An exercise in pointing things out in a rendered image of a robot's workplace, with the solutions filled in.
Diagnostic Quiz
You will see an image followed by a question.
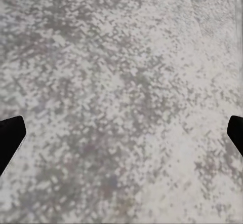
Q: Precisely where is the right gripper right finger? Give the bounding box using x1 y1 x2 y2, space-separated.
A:
227 115 243 155

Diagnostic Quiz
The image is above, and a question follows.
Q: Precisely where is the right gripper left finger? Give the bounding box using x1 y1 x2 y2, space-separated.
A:
0 116 26 176

